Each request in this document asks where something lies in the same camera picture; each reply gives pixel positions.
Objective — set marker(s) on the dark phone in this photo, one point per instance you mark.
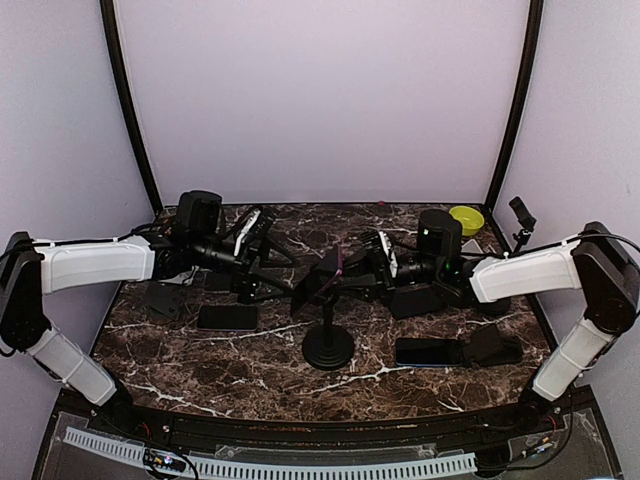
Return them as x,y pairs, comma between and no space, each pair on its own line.
411,303

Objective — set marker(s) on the blue edged black phone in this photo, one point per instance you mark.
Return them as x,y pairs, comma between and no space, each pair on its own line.
420,352

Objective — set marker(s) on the black gooseneck phone stand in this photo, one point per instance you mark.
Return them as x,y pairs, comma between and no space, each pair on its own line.
328,347

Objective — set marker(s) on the dark grey stand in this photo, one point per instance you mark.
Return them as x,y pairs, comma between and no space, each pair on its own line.
164,300

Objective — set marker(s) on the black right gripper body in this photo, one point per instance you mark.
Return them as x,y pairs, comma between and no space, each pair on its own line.
384,276

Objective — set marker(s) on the grey small phone stand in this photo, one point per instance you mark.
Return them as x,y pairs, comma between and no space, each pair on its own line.
471,246

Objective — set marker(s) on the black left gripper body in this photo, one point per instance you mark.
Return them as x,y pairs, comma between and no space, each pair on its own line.
242,266

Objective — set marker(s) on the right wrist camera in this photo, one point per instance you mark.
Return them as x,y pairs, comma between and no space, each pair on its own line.
378,247

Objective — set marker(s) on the black front tripod phone stand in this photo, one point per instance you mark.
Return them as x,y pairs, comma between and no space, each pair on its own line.
526,221

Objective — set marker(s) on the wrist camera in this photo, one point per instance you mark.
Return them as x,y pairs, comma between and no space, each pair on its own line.
256,226
378,247

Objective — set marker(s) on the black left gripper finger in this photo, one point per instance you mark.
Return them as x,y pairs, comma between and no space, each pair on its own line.
263,292
272,253

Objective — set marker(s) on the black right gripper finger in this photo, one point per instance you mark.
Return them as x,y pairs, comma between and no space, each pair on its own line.
366,294
357,263

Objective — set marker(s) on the purple phone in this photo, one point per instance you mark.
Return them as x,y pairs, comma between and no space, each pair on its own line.
317,280
217,282

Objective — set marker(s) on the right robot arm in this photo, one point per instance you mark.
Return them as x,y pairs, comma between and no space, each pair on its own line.
594,261

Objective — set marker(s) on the lime green plastic bowl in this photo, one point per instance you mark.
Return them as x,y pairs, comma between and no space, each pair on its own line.
471,219

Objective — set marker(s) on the white cable duct strip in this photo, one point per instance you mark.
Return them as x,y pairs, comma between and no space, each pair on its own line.
164,464

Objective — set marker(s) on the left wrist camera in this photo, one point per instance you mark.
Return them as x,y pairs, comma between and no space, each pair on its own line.
256,226

